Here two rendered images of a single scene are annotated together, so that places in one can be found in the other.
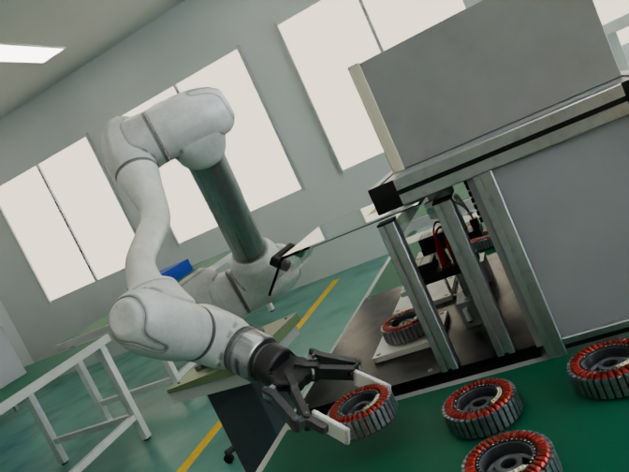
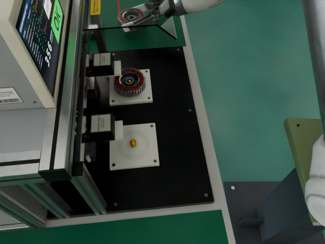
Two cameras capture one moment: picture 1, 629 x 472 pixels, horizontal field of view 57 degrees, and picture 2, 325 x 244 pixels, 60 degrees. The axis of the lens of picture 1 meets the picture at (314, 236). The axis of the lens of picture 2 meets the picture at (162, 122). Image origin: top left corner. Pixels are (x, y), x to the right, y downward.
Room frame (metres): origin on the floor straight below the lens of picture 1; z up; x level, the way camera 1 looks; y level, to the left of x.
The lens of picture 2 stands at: (1.84, -0.30, 1.57)
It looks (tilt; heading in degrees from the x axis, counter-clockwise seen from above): 57 degrees down; 152
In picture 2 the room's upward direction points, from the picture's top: straight up
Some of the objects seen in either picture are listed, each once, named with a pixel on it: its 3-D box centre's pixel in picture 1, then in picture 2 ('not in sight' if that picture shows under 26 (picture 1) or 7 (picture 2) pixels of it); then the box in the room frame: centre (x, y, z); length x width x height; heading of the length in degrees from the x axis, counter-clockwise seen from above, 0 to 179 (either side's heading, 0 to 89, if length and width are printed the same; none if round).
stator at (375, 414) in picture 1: (362, 410); not in sight; (0.89, 0.05, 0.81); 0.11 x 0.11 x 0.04
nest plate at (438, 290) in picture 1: (425, 296); (133, 145); (1.42, -0.19, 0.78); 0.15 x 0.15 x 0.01; 68
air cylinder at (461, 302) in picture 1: (474, 305); (88, 85); (1.14, -0.23, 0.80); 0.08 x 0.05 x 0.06; 158
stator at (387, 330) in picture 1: (407, 325); (129, 82); (1.20, -0.10, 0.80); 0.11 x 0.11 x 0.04
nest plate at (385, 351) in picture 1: (412, 335); (130, 86); (1.20, -0.10, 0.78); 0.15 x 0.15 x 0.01; 68
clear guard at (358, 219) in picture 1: (355, 234); (118, 8); (1.11, -0.07, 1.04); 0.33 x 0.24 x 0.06; 68
